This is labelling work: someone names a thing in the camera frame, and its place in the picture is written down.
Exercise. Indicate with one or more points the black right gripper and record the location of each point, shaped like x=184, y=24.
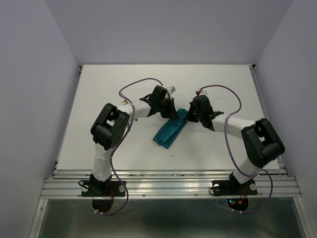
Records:
x=190, y=118

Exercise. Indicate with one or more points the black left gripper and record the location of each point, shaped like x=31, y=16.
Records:
x=172, y=113

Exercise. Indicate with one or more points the teal cloth napkin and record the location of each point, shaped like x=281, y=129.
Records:
x=171, y=129

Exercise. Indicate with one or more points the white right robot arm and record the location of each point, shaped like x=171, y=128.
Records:
x=261, y=141

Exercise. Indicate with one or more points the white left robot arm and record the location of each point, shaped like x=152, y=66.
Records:
x=113, y=121

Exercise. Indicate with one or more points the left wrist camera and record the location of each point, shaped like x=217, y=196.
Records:
x=171, y=89

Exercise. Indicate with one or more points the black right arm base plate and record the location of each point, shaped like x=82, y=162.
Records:
x=232, y=188

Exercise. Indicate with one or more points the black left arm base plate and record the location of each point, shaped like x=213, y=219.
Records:
x=111, y=188

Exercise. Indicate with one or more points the aluminium frame rail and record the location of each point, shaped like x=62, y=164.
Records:
x=161, y=184

